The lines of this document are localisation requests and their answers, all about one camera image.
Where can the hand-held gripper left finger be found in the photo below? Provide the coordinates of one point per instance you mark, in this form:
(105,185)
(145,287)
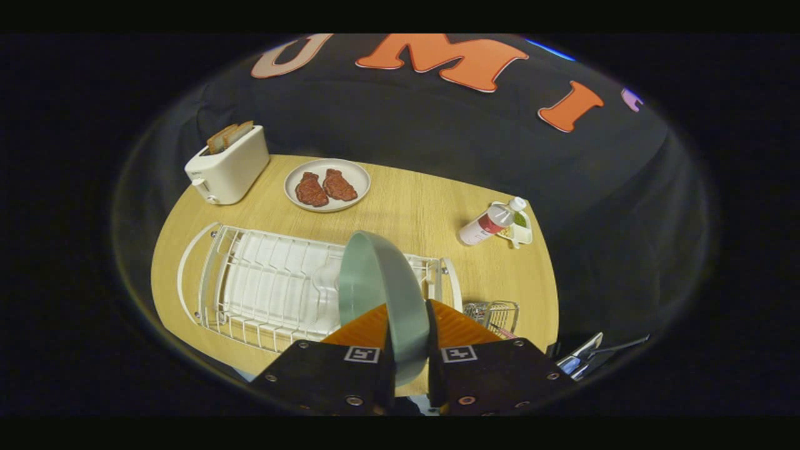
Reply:
(387,375)

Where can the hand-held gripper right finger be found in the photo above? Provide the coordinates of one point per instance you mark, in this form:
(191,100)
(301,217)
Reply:
(435,375)

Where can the pale green plate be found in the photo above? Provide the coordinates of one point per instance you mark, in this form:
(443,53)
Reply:
(381,294)

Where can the beige round plate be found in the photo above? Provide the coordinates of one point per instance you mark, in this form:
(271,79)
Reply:
(360,178)

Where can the silver metal object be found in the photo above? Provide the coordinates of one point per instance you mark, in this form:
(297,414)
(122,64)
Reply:
(578,359)

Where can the white wavy drip tray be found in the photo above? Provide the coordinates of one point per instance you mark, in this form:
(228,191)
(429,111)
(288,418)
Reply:
(269,287)

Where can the clear bottle red label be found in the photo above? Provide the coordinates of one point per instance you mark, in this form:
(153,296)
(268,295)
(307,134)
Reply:
(484,226)

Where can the white divided snack tray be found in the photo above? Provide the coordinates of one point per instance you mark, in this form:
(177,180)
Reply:
(523,235)

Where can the red meat piece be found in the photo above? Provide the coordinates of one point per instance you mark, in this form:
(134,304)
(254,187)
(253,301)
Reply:
(310,190)
(339,185)

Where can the white toaster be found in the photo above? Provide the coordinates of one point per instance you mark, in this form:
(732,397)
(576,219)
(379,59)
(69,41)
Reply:
(231,169)

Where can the brown bread slice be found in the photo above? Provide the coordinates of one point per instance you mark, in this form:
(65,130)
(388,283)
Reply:
(240,132)
(220,140)

